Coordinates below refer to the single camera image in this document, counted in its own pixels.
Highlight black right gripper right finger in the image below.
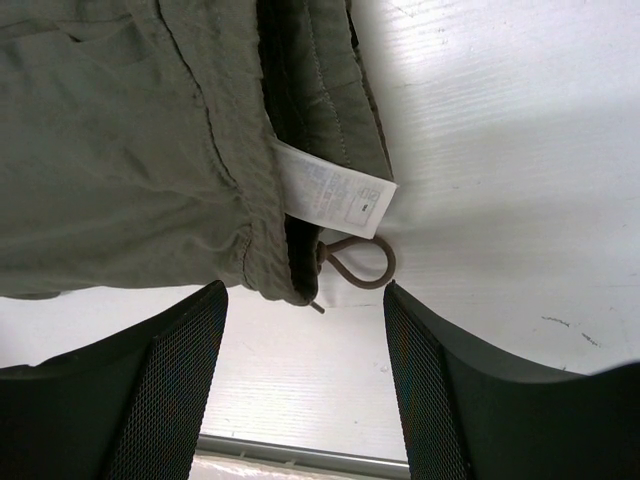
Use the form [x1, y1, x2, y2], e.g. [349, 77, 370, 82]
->
[383, 283, 639, 479]

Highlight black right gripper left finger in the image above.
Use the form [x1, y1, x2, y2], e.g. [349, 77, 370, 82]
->
[1, 281, 228, 479]

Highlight olive green shorts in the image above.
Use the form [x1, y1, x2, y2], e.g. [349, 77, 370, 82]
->
[1, 1, 396, 306]

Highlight aluminium frame rail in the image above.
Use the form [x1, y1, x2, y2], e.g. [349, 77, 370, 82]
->
[197, 434, 405, 463]

